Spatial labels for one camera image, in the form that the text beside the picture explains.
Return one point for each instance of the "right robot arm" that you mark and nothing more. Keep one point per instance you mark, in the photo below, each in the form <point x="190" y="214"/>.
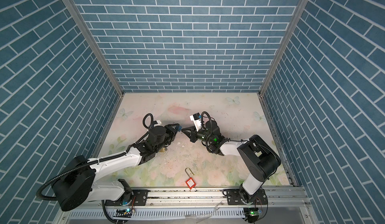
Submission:
<point x="260" y="159"/>

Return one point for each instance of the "corner aluminium post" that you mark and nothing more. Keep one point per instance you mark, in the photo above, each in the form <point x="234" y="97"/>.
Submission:
<point x="285" y="40"/>
<point x="81" y="24"/>

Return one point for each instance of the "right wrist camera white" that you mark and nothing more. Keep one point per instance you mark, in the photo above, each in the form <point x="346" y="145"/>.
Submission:
<point x="197" y="121"/>

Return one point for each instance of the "left corner aluminium post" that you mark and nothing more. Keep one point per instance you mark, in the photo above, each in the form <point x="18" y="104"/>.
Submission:
<point x="81" y="24"/>

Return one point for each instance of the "right corner aluminium post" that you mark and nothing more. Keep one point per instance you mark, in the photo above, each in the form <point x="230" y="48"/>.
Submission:
<point x="285" y="40"/>

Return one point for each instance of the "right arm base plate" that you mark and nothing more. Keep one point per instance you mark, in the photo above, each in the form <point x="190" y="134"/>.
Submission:
<point x="238" y="197"/>

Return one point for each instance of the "red padlock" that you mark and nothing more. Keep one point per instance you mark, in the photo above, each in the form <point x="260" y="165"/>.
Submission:
<point x="190" y="181"/>

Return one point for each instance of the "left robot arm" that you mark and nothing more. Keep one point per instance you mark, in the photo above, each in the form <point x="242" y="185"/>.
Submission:
<point x="79" y="180"/>

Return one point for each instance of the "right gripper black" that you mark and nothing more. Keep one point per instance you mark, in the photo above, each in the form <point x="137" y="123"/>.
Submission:
<point x="193" y="135"/>

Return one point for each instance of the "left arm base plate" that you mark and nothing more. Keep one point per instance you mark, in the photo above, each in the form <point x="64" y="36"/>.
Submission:
<point x="136" y="197"/>

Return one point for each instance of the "left controller board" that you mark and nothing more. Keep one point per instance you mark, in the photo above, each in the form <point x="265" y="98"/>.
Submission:
<point x="123" y="213"/>

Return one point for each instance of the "right controller board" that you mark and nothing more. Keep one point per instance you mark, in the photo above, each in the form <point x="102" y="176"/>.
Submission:
<point x="251" y="215"/>

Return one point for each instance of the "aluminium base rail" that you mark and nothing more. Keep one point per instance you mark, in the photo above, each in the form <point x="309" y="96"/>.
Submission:
<point x="286" y="205"/>

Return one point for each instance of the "controller board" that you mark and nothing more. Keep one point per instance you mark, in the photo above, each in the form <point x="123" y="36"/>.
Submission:
<point x="123" y="213"/>
<point x="251" y="215"/>

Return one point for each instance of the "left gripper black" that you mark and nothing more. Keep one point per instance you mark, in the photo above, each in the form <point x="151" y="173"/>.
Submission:
<point x="171" y="130"/>

